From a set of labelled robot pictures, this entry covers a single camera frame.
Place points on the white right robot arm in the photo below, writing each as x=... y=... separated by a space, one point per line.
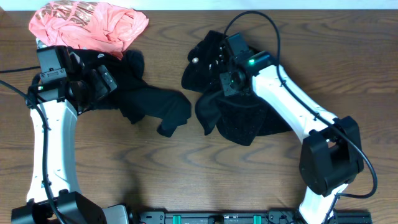
x=331 y=155

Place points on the black t-shirt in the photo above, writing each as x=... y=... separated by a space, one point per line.
x=134 y=98

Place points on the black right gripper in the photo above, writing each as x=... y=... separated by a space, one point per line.
x=227 y=89

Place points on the black mounting rail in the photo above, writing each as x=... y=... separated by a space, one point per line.
x=267 y=217

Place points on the pink t-shirt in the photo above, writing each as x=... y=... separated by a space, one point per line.
x=96 y=26

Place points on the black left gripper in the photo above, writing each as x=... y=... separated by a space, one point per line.
x=99 y=89

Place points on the black knit skirt with buttons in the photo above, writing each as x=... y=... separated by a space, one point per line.
x=239 y=118

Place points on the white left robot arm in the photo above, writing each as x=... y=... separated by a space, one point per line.
x=58 y=94

